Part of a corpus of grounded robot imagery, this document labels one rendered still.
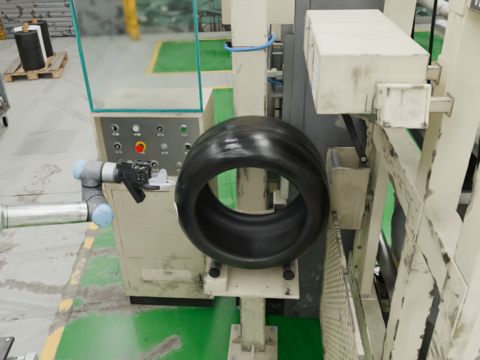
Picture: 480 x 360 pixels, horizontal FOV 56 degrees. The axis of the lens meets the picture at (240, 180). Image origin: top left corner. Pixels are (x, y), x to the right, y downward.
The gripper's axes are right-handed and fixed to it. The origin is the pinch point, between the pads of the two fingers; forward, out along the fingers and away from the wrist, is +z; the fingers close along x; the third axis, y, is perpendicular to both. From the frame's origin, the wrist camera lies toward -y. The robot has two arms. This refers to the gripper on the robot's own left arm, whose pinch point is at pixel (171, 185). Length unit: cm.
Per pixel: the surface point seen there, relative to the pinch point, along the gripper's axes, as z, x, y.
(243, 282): 30.9, -4.8, -37.9
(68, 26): -399, 838, -152
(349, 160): 70, 38, 1
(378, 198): 81, 21, -7
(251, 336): 39, 26, -104
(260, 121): 29.3, 6.6, 26.6
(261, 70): 28, 26, 39
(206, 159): 13.3, -9.6, 17.5
